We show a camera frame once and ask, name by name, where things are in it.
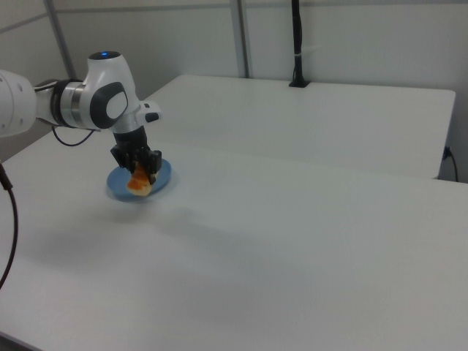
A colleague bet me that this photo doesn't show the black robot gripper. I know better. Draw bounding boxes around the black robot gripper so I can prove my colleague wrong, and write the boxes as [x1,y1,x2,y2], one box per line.
[110,126,163,184]

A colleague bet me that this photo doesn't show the orange glazed bread loaf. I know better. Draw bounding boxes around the orange glazed bread loaf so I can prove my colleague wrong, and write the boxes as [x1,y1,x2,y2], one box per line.
[127,164,159,197]

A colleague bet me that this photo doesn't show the blue round plate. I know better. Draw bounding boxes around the blue round plate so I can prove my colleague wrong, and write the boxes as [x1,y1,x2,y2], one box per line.
[106,157,173,203]

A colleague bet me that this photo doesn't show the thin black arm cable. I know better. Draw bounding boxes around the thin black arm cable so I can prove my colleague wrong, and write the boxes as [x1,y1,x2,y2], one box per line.
[33,79,97,147]

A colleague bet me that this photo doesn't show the thick black cable with plug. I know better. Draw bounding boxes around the thick black cable with plug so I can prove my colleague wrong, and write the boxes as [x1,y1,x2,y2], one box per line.
[0,160,19,290]

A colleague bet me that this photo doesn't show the grey metal partition post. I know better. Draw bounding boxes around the grey metal partition post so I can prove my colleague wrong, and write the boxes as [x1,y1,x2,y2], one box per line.
[44,0,77,82]
[230,0,250,78]

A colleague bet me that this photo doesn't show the black camera pole white band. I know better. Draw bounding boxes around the black camera pole white band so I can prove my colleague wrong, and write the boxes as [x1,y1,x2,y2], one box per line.
[288,0,312,88]

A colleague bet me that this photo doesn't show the black cable with blue plug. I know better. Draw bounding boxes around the black cable with blue plug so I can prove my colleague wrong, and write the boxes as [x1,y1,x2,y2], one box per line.
[443,146,460,182]

